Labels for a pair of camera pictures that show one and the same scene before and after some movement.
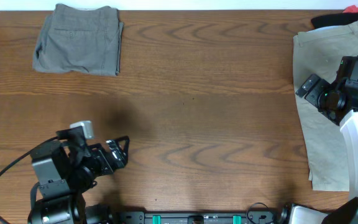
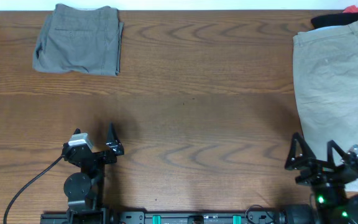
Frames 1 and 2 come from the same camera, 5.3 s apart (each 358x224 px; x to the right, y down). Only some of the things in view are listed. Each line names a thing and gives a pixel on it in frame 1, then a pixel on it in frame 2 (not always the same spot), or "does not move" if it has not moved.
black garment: x=337 y=19 does not move
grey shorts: x=81 y=38 does not move
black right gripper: x=312 y=88 -> x=317 y=165
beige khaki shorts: x=320 y=51 does not move
